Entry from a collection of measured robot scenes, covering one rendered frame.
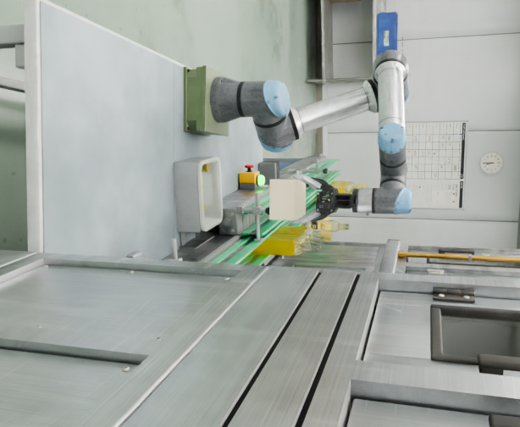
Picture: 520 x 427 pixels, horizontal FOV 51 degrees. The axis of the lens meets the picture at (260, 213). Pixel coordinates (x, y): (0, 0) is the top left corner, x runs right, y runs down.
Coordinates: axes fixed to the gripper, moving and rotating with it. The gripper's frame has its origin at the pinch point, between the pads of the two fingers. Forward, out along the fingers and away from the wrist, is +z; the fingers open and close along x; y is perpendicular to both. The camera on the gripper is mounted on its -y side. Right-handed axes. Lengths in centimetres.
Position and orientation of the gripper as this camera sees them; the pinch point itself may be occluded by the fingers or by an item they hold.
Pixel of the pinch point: (293, 198)
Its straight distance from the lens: 168.6
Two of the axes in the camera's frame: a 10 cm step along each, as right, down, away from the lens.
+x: -0.1, 10.0, 0.6
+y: -3.0, 0.6, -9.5
